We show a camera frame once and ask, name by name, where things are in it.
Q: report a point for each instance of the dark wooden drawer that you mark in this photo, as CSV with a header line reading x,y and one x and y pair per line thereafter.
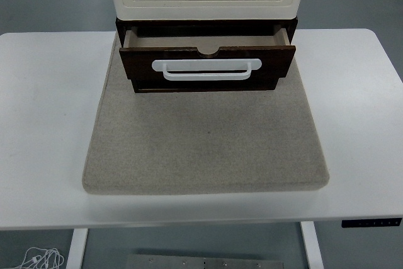
x,y
141,67

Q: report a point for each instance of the beige fabric mat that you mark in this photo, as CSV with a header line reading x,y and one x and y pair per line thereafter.
x,y
204,140

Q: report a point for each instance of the grey metal plate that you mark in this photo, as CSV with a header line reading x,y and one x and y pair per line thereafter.
x,y
204,262

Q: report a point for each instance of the white table leg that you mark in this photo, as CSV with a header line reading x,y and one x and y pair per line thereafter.
x,y
311,247
77,250

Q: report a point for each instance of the black table control panel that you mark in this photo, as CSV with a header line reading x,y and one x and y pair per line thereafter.
x,y
371,222

